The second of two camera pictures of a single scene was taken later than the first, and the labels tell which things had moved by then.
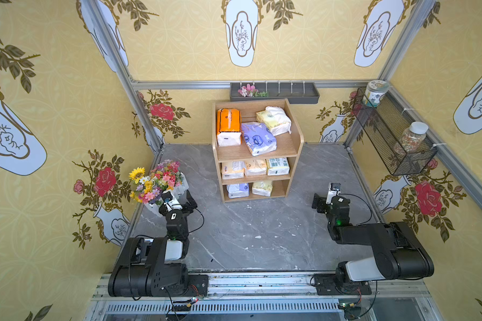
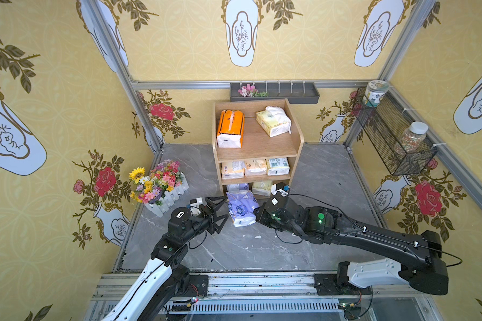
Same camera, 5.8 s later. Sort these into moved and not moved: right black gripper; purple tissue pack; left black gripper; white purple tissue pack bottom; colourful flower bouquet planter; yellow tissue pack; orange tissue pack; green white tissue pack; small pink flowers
Moved: right black gripper; left black gripper; purple tissue pack
Not moved: yellow tissue pack; colourful flower bouquet planter; green white tissue pack; white purple tissue pack bottom; orange tissue pack; small pink flowers
